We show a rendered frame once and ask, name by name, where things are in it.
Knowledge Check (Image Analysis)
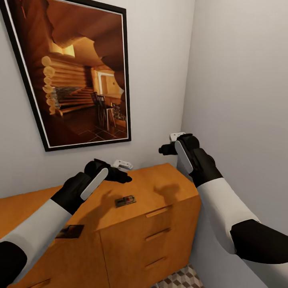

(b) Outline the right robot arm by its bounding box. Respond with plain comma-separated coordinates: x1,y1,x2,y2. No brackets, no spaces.
158,132,288,288

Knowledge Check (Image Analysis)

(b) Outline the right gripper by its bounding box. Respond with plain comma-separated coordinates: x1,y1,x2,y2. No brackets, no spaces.
158,142,176,156

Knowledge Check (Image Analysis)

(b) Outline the mousetrap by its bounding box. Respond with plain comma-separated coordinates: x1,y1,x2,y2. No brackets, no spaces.
56,225,84,238
115,195,136,208

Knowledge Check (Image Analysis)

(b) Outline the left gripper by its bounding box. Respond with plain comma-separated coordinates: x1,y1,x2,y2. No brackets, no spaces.
108,167,132,184

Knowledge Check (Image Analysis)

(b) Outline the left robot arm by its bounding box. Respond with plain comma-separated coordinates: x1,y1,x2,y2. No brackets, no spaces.
0,159,133,288

